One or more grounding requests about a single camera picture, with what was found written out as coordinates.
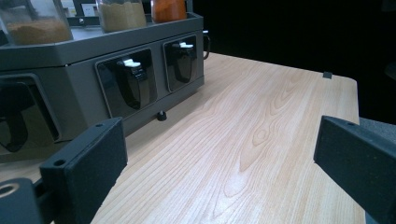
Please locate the dark grey corner rack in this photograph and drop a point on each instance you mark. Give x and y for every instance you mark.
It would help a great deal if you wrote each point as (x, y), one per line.
(84, 62)

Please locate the grey tape piece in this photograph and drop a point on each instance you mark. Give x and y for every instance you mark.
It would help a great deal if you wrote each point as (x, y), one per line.
(327, 75)

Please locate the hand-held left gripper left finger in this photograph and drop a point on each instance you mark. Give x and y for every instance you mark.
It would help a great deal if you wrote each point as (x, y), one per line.
(84, 168)

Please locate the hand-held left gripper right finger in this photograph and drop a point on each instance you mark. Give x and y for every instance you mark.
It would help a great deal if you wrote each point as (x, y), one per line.
(358, 168)

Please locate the spice jar with tan powder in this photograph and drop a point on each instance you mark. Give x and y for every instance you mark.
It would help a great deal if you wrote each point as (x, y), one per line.
(121, 17)

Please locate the spice jar with spout lid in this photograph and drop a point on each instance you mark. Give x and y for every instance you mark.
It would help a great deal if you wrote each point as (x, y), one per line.
(37, 31)

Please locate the spice jar with orange powder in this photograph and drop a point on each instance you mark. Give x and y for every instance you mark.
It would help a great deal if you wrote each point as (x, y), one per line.
(168, 11)

